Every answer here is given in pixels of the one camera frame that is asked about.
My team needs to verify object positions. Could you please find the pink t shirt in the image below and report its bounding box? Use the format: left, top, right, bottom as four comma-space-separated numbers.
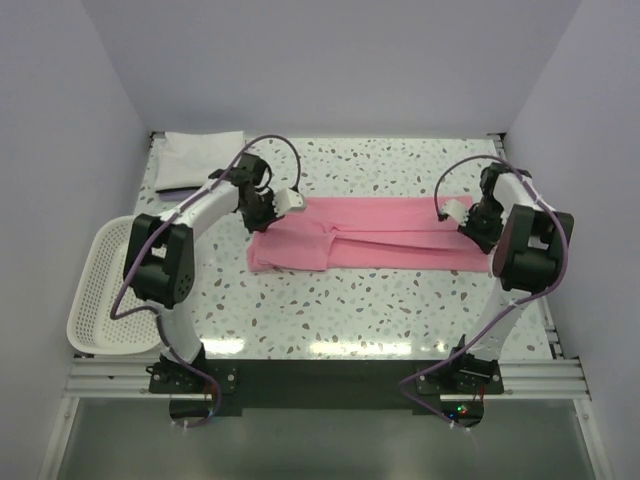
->
247, 197, 490, 273

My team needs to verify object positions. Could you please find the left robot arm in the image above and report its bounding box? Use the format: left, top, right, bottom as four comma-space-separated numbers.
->
123, 153, 281, 365

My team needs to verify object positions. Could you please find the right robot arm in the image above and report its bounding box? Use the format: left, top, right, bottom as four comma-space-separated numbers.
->
439, 162, 575, 366

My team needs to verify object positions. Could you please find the folded purple t shirt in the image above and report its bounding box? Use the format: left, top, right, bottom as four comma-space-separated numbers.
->
158, 190, 195, 202

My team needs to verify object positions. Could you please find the folded white t shirt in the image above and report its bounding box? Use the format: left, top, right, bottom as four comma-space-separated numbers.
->
154, 131, 245, 193

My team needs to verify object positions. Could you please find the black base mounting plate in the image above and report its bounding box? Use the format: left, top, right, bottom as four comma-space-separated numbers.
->
146, 358, 505, 426

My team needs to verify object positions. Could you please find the white perforated plastic basket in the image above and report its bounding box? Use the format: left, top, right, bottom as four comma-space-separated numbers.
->
66, 216, 160, 355

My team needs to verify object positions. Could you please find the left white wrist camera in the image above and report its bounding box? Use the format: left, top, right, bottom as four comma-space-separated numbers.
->
273, 188, 307, 217

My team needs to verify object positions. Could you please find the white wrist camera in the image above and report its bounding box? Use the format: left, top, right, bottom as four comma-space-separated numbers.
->
438, 199, 469, 226
273, 188, 307, 217

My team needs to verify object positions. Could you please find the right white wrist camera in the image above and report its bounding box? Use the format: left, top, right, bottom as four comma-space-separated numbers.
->
438, 199, 469, 226

